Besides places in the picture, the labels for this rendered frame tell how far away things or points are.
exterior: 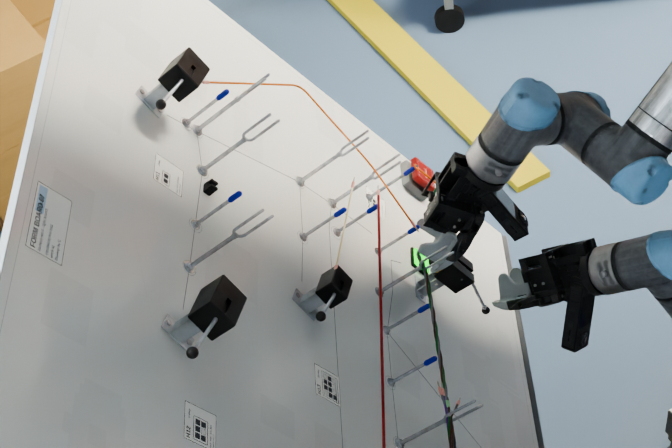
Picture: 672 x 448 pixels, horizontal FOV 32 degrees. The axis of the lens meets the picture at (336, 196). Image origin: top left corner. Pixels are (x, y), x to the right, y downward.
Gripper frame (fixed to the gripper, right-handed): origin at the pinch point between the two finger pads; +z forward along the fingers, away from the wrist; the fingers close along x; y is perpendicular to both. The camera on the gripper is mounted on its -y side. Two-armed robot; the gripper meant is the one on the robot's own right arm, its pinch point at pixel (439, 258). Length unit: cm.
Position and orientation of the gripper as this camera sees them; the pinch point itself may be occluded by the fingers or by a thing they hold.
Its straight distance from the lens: 185.7
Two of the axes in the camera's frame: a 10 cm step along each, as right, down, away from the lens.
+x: -0.1, 6.8, -7.3
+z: -3.9, 6.7, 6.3
